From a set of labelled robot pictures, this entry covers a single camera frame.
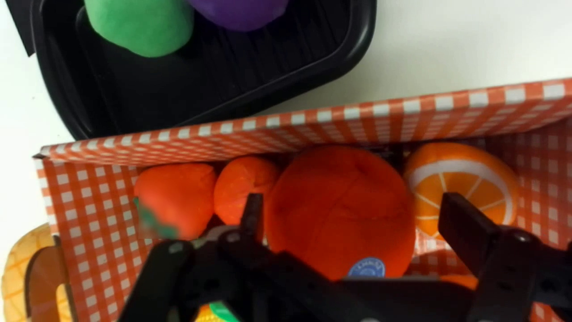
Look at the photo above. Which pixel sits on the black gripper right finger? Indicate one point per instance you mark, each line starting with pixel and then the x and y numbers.
pixel 471 230

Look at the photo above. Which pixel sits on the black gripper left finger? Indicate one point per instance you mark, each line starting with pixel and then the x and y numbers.
pixel 251 215

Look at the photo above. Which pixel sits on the big orange round plush toy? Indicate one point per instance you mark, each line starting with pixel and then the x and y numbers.
pixel 341 208

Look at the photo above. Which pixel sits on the small orange plush fruit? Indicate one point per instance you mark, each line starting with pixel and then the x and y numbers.
pixel 243 185

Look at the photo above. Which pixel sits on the orange slice plush toy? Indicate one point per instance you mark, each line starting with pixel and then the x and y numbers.
pixel 453 172

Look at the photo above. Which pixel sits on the orange tomato plush green leaf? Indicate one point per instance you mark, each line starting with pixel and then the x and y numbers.
pixel 159 226

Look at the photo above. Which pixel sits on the yellow green corn plush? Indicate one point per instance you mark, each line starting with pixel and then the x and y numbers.
pixel 216 314

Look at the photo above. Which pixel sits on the black plastic tray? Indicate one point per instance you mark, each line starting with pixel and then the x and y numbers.
pixel 239 72

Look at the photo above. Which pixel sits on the orange checkered cardboard box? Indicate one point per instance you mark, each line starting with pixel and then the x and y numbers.
pixel 96 251

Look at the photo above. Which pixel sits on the purple plum plush toy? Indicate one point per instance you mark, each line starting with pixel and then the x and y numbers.
pixel 239 13

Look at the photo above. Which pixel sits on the green apple plush toy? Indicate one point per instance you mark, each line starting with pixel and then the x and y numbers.
pixel 141 28

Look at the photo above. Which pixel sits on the yellow pineapple plush toy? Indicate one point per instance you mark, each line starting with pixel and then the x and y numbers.
pixel 19 274

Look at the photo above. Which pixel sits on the black flat bracket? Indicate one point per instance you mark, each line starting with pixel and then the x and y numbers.
pixel 19 24

